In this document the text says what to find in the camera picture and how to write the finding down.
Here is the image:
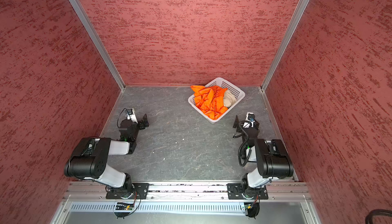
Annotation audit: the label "white plastic laundry basket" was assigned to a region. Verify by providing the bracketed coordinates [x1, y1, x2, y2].
[188, 78, 246, 124]

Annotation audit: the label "orange shorts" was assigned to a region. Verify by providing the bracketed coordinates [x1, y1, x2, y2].
[190, 86, 228, 120]

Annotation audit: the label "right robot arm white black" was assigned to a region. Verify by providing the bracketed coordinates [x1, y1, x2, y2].
[228, 112, 294, 200]

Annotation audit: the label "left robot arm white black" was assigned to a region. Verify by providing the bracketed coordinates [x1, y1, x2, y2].
[64, 109, 149, 199]

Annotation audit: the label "beige shorts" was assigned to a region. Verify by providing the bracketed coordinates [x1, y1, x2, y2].
[223, 90, 237, 108]

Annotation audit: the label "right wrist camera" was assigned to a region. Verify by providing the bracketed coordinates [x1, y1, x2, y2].
[243, 112, 256, 128]

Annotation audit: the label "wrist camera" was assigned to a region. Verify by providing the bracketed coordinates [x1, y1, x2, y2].
[243, 112, 256, 128]
[125, 109, 137, 123]

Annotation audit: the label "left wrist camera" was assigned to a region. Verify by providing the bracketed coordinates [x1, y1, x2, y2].
[125, 109, 137, 123]

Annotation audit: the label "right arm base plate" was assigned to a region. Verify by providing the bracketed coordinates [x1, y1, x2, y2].
[227, 183, 268, 201]

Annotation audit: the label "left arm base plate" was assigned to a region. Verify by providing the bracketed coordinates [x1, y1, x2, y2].
[106, 183, 150, 201]

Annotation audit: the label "right controller board with wires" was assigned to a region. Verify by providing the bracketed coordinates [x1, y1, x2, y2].
[244, 194, 260, 219]

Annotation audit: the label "controller board with wires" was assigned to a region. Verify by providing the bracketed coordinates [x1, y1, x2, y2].
[244, 194, 260, 219]
[114, 190, 141, 219]

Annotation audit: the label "white slotted cable duct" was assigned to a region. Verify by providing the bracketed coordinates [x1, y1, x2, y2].
[69, 202, 245, 215]

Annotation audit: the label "left controller board with wires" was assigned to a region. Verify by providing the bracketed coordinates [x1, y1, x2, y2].
[114, 190, 141, 219]

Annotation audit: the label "aluminium mounting rail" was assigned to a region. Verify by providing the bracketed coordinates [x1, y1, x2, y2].
[62, 181, 313, 202]

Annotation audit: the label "black cable bottom right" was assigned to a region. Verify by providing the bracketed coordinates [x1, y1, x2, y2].
[365, 208, 392, 224]

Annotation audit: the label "left corner aluminium post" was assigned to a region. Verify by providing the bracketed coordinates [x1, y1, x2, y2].
[68, 0, 126, 92]

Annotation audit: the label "corner aluminium post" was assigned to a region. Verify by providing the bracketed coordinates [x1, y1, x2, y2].
[261, 0, 310, 92]
[68, 0, 126, 92]

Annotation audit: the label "right corner aluminium post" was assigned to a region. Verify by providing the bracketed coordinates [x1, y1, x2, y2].
[261, 0, 310, 92]

